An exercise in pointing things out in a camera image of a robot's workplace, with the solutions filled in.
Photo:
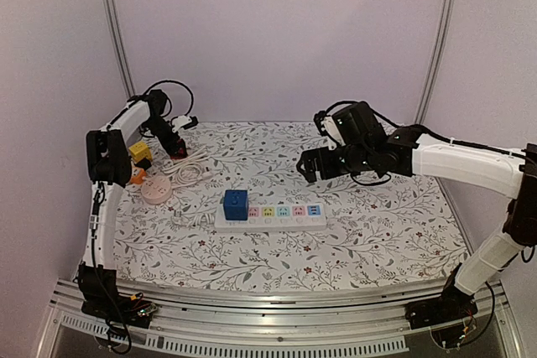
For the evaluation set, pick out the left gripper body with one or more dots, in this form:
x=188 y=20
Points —
x=156 y=125

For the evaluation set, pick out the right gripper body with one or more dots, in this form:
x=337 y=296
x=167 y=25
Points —
x=318 y=161

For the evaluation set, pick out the yellow cube socket adapter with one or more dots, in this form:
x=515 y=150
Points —
x=140 y=151

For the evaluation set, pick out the red cube socket adapter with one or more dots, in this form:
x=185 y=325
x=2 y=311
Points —
x=180 y=153

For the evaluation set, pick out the white multicolour power strip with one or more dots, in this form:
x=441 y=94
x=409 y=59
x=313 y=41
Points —
x=275 y=218

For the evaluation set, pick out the blue cube socket adapter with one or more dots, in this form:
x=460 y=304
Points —
x=235 y=204

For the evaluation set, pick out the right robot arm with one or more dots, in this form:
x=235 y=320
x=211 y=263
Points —
x=509 y=173

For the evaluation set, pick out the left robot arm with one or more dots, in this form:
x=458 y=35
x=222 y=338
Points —
x=110 y=170

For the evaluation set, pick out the black plug adapter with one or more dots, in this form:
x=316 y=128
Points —
x=144 y=164

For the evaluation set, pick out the orange power strip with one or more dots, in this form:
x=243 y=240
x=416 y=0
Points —
x=138 y=175

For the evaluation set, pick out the pink round power socket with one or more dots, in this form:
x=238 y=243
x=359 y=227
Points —
x=156 y=190

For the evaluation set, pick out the floral table mat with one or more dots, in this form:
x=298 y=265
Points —
x=377 y=234

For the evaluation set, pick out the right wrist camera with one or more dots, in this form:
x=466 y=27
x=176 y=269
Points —
x=327 y=128

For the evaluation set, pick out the left aluminium frame post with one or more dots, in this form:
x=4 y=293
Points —
x=114 y=27

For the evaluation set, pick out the aluminium frame post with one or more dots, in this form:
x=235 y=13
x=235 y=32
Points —
x=439 y=45
x=114 y=27

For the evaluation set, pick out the right aluminium frame post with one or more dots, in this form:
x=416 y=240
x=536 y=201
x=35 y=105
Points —
x=439 y=45

